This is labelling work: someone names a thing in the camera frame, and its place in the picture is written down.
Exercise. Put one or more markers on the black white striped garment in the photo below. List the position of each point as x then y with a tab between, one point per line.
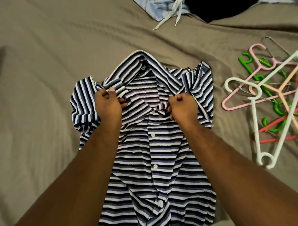
153	153

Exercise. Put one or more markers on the pile of coloured plastic hangers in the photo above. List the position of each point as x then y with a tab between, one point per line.
260	88

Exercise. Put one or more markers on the person's right hand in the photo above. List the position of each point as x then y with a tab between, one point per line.
184	109

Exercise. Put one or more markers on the person's right forearm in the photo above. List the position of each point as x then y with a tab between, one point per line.
237	177

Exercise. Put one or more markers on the person's left forearm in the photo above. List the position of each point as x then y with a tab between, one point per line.
74	181

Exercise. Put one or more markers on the bed with taupe sheet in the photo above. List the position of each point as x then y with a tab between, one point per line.
42	51

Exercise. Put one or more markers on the light blue garment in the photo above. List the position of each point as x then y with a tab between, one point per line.
160	7

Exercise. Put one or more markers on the person's left hand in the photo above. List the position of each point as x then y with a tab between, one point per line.
109	106

